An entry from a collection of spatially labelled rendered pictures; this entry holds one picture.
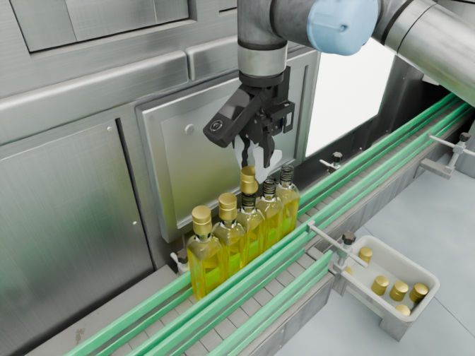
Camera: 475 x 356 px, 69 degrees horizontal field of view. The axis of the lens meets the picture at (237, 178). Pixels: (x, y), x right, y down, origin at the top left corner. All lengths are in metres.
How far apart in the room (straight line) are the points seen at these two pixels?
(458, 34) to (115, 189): 0.59
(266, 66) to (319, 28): 0.12
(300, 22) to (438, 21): 0.18
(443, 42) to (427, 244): 0.84
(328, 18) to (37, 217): 0.54
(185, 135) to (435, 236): 0.90
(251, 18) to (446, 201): 1.11
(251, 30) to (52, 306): 0.65
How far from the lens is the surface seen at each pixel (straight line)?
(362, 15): 0.45
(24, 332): 0.86
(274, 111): 0.58
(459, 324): 1.11
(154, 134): 0.63
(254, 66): 0.53
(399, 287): 1.03
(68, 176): 0.65
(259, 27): 0.51
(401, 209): 1.34
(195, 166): 0.74
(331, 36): 0.43
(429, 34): 0.52
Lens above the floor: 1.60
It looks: 39 degrees down
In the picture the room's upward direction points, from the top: straight up
